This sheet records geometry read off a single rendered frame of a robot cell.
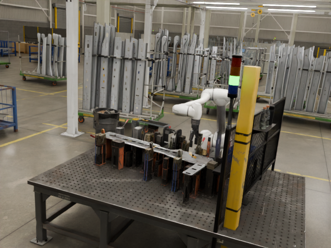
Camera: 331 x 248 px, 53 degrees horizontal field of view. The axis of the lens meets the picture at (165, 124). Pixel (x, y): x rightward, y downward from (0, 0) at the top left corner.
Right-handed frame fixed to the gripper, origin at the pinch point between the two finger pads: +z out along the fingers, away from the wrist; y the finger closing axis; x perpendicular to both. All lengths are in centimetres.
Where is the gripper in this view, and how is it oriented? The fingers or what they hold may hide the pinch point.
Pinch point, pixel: (193, 143)
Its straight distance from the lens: 333.5
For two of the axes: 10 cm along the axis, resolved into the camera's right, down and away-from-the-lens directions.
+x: 8.5, 1.9, -4.8
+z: -0.7, 9.6, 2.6
